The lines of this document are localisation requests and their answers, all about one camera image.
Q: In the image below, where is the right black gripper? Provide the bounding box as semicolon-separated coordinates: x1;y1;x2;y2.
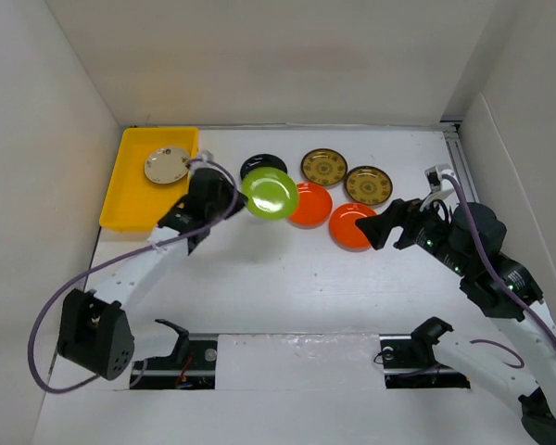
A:
354;189;471;275

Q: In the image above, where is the green plate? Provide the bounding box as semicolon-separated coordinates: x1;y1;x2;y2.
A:
241;167;299;221

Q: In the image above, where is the black plate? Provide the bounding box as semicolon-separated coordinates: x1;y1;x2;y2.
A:
240;153;288;180

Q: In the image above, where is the orange plate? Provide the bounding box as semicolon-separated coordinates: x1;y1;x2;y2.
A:
288;182;333;228
329;203;377;251

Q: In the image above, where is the cream floral plate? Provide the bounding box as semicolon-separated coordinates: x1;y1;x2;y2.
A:
144;146;190;184

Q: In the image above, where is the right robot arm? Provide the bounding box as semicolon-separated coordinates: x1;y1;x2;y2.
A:
356;199;556;444

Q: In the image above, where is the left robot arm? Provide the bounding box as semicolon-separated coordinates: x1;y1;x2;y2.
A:
57;162;247;381

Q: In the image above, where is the yellow plastic bin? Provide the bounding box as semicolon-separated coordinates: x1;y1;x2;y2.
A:
99;127;199;232

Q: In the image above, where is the yellow patterned plate right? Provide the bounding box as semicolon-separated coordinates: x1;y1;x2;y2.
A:
344;165;393;207

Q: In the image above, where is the yellow patterned plate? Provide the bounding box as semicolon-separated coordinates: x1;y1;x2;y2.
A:
344;165;393;207
300;148;348;187

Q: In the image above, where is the yellow patterned plate left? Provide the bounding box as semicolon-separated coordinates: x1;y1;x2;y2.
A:
300;148;348;187

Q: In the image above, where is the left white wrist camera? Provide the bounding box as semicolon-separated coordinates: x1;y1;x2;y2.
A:
186;150;213;172

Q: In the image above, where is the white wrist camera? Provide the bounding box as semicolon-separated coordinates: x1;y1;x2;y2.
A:
420;164;457;211
186;150;213;172

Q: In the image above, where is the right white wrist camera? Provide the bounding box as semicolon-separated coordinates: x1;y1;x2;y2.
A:
420;164;457;211

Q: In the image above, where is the aluminium rail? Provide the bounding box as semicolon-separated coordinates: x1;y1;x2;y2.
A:
440;121;479;202

